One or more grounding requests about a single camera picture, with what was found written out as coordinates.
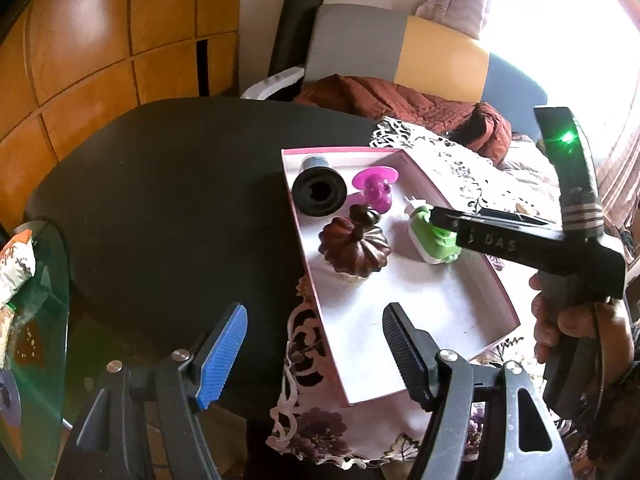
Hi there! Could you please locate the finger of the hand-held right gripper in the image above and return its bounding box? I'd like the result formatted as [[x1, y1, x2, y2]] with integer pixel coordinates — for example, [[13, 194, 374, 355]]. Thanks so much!
[[431, 206, 463, 235], [472, 208, 562, 227]]

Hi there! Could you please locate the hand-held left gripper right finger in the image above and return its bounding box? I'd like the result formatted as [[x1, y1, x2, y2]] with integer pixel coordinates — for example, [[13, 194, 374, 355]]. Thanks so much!
[[382, 302, 576, 480]]

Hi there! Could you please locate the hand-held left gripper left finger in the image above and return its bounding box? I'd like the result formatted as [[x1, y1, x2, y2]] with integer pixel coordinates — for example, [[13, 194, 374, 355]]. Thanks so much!
[[52, 302, 248, 480]]

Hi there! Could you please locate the green and white charger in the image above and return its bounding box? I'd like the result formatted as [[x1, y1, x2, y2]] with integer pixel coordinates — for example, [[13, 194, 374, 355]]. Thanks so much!
[[404, 195, 463, 265]]

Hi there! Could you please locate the white box with pink rim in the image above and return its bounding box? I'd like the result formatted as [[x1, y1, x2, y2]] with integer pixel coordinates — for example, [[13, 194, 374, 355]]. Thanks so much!
[[280, 146, 522, 407]]

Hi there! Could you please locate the brown pumpkin-shaped lid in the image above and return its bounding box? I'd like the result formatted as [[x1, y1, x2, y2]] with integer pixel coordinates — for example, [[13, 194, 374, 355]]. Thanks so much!
[[319, 203, 392, 277]]

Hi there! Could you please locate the black spool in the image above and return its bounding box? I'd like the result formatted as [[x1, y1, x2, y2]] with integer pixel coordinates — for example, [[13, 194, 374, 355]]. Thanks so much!
[[291, 155, 348, 218]]

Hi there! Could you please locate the person's right forearm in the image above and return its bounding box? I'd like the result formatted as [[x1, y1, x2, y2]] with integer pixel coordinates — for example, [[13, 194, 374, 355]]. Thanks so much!
[[575, 310, 640, 466]]

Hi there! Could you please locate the person's right hand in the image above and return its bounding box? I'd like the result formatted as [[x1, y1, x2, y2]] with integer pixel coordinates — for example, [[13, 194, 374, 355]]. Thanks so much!
[[529, 274, 636, 387]]

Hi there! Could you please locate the pale pink duvet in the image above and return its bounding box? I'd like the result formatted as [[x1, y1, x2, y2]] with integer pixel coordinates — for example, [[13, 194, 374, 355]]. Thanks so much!
[[500, 132, 561, 181]]

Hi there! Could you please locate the pale pink curtain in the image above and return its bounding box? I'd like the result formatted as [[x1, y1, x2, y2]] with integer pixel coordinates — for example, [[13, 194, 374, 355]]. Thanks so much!
[[595, 125, 640, 241], [415, 0, 501, 41]]

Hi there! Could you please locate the embroidered floral tablecloth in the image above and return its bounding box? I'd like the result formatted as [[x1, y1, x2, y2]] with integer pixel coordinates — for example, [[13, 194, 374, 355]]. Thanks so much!
[[265, 116, 640, 466]]

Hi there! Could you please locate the rust brown quilted jacket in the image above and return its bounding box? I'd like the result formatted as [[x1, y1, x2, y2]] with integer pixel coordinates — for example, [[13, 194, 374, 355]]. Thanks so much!
[[292, 74, 513, 163]]

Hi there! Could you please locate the grey yellow blue headboard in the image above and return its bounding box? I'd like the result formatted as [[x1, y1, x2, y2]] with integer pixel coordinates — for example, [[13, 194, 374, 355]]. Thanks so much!
[[305, 4, 548, 133]]

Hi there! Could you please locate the green glass table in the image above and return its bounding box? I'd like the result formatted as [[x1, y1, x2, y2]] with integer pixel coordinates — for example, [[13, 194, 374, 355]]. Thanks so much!
[[0, 220, 71, 480]]

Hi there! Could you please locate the bright window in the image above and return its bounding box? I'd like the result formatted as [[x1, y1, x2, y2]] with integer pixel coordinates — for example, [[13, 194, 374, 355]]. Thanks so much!
[[480, 0, 640, 171]]

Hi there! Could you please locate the grey disc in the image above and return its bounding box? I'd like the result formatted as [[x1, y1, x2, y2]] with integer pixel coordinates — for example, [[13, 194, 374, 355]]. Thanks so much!
[[0, 367, 22, 428]]

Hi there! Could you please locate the white and orange snack bag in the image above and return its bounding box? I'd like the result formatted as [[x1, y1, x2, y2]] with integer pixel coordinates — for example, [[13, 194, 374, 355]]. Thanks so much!
[[0, 230, 37, 306]]

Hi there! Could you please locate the black rolled mat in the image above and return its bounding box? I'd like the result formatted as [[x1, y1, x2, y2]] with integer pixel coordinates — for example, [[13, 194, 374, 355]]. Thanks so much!
[[267, 0, 327, 81]]

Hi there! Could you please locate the wooden wardrobe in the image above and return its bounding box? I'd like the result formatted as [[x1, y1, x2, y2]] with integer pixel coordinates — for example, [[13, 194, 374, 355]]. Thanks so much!
[[0, 0, 243, 233]]

